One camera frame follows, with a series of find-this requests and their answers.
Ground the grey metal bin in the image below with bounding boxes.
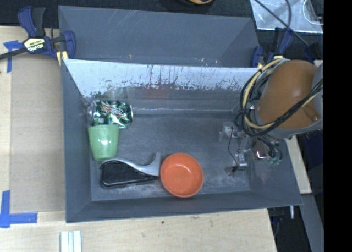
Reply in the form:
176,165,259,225
57,5,304,223

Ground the black and silver curved tool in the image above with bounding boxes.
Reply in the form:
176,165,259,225
99,151,162,189

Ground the green plastic cup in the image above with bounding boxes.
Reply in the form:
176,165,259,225
87,124,120,162

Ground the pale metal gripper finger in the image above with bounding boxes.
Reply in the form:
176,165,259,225
219,122,248,142
224,154,248,176

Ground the crushed green soda can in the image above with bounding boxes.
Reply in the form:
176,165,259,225
87,99,134,129

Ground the orange bowl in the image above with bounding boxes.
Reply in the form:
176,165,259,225
159,152,205,199

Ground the pale wood flat board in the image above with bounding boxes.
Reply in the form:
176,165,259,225
9,52,67,215

